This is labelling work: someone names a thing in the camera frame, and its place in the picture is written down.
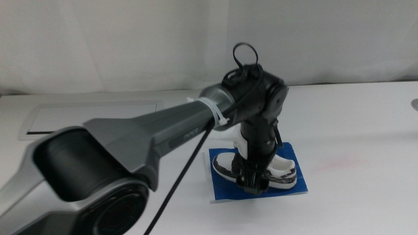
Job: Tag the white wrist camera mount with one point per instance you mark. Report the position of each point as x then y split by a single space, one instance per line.
240 143

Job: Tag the blue rectangular mat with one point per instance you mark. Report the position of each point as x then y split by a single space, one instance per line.
228 192

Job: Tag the white zip tie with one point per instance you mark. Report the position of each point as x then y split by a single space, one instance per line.
214 111

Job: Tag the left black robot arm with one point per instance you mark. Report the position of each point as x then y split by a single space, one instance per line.
130 143

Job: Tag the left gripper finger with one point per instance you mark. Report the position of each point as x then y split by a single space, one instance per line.
254 186

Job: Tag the white backdrop curtain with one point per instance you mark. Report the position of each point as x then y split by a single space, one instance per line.
98 42

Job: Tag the white and black shoe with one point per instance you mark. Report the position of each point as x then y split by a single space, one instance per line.
222 163

